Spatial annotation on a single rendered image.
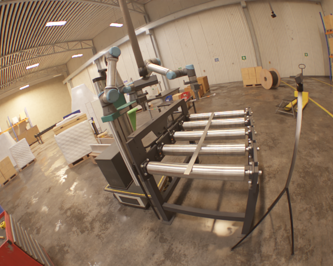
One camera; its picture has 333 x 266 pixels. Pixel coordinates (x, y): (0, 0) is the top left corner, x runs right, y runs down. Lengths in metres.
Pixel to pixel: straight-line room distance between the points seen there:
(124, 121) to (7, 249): 2.00
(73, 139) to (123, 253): 3.48
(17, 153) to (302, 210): 9.74
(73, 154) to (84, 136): 0.65
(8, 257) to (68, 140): 3.61
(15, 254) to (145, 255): 1.36
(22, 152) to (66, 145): 4.68
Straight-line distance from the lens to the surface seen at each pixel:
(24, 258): 1.82
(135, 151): 1.27
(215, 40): 11.58
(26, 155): 8.94
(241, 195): 2.06
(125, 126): 1.94
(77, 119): 4.57
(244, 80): 8.72
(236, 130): 1.54
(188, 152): 1.37
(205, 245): 1.71
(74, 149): 4.66
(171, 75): 1.28
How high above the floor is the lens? 1.58
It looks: 22 degrees down
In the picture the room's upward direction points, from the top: 17 degrees counter-clockwise
